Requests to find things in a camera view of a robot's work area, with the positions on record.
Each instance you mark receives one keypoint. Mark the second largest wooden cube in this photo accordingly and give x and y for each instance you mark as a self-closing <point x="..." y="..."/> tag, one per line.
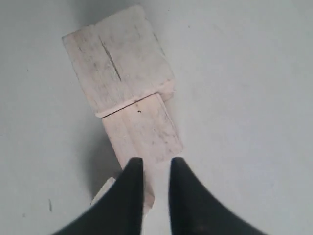
<point x="143" y="129"/>

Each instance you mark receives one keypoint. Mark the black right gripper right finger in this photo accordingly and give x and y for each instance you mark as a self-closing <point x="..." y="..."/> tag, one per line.
<point x="194" y="210"/>

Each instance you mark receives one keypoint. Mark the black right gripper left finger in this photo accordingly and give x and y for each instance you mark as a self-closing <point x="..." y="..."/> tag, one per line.
<point x="119" y="211"/>

